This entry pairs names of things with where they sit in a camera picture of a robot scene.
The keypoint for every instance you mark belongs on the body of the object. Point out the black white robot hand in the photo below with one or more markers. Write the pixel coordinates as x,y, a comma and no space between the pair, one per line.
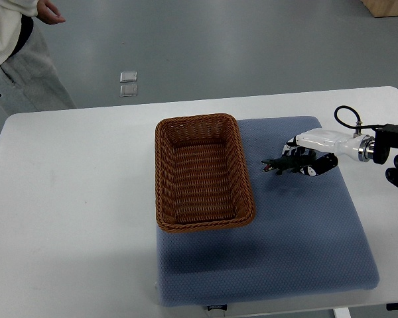
332,144

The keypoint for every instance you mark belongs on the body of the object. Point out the wooden box corner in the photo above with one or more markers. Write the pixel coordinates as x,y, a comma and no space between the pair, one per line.
382,8

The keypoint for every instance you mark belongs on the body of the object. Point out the dark toy crocodile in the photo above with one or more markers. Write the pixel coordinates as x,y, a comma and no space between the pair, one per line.
291,162

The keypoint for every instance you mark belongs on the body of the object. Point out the brown wicker basket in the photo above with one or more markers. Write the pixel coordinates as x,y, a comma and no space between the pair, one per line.
201,176

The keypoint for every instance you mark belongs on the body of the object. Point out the blue foam cushion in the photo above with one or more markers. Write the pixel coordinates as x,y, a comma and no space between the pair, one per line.
306,237

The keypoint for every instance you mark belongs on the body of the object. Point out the floor socket plate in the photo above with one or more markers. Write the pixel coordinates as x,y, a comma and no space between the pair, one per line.
128,76
128,90

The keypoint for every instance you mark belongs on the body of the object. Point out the person's bare hand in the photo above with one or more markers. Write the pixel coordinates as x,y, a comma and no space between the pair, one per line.
48,13

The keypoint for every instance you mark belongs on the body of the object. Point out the lower floor socket plate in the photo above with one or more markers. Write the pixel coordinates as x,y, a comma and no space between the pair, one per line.
128,90

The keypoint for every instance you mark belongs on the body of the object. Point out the standing person in white sweater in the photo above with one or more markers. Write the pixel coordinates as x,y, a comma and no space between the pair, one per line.
28,78

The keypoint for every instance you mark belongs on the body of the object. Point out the upper floor socket plate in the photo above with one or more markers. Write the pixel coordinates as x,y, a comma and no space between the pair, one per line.
128,76

